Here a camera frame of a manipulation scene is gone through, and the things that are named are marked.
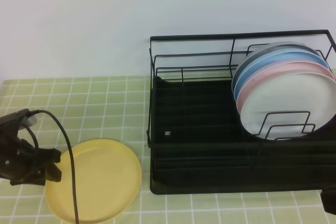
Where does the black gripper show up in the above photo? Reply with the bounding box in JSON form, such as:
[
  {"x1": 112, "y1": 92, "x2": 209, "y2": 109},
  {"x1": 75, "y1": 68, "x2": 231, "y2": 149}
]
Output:
[{"x1": 1, "y1": 109, "x2": 62, "y2": 186}]

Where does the yellow plate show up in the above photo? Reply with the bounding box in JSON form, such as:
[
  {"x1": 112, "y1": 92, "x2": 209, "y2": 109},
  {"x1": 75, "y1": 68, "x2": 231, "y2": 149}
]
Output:
[{"x1": 45, "y1": 139, "x2": 142, "y2": 223}]

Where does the white plate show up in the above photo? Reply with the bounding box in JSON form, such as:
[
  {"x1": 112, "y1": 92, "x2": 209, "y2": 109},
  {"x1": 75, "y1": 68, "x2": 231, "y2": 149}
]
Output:
[{"x1": 240, "y1": 72, "x2": 335, "y2": 140}]

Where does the blue plate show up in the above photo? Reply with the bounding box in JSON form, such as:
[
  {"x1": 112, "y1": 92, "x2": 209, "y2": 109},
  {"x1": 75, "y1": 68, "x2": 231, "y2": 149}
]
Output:
[{"x1": 233, "y1": 51, "x2": 330, "y2": 100}]

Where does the pink plate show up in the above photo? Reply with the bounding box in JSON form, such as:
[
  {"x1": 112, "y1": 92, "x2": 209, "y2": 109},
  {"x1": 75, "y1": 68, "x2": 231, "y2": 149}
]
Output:
[{"x1": 236, "y1": 60, "x2": 335, "y2": 113}]

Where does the dark grey plate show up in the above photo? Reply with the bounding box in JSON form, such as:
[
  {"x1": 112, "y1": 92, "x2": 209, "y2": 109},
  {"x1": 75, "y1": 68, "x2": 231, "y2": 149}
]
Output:
[{"x1": 232, "y1": 41, "x2": 323, "y2": 91}]

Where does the black object at right edge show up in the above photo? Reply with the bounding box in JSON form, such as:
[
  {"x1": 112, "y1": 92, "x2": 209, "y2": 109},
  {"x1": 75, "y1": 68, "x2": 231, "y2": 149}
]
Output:
[{"x1": 320, "y1": 188, "x2": 336, "y2": 215}]

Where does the black cable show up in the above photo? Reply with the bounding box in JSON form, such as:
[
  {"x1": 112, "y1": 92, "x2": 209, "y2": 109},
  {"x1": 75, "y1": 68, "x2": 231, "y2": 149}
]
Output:
[{"x1": 25, "y1": 110, "x2": 80, "y2": 224}]

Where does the black wire dish rack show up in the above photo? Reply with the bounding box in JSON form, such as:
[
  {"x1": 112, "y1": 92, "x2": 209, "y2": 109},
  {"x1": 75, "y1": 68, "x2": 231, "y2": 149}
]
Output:
[{"x1": 147, "y1": 29, "x2": 335, "y2": 195}]

